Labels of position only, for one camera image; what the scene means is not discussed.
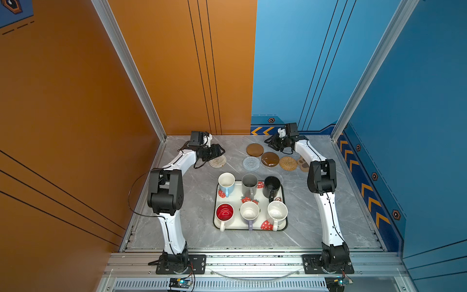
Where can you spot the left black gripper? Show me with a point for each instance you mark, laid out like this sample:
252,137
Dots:
214,151

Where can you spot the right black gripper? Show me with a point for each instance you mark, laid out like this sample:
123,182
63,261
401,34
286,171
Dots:
273,142

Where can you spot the tan rattan coaster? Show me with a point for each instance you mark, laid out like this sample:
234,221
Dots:
288,163

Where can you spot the dark brown worn coaster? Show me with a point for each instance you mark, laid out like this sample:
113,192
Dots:
270,159

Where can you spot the paw shaped wooden coaster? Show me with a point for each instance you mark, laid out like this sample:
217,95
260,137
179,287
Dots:
304,166

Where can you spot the light brown wooden coaster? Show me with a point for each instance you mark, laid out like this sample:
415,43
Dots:
255,149

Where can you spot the blue grey woven coaster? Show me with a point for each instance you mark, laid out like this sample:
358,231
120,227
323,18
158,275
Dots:
251,163

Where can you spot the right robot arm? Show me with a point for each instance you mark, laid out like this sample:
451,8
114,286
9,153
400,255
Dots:
322,182

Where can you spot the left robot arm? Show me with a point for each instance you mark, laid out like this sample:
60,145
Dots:
165,198

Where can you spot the light blue mug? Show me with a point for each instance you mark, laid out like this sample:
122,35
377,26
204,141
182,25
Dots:
226,182

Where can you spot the black mug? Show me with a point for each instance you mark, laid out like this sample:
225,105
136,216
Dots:
271,187

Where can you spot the grey mug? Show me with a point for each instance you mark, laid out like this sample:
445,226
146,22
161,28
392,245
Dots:
249,185

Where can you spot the red interior white mug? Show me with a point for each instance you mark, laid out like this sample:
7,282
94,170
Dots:
224,212

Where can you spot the white strawberry serving tray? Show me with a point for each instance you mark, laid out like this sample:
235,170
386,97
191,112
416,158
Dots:
236,199

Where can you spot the left green circuit board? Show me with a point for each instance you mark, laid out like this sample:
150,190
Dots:
180,284

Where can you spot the green circuit board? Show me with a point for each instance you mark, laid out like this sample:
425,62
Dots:
337,284
180,284

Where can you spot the right green circuit board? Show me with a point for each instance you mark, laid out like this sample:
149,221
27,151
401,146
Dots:
337,284

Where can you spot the white purple handled mug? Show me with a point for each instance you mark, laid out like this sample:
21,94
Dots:
250,212

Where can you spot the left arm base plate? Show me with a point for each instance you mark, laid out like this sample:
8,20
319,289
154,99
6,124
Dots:
197,263

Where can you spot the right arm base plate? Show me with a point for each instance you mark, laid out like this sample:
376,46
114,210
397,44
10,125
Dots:
310,263

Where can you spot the aluminium front rail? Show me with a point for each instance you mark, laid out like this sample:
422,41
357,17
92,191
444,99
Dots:
259,263

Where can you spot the left aluminium corner post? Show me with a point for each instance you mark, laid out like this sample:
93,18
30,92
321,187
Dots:
116,36

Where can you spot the aluminium corner post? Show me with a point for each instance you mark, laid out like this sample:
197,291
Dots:
391,34
116,36

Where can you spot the right aluminium corner post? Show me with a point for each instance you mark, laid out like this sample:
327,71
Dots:
391,34

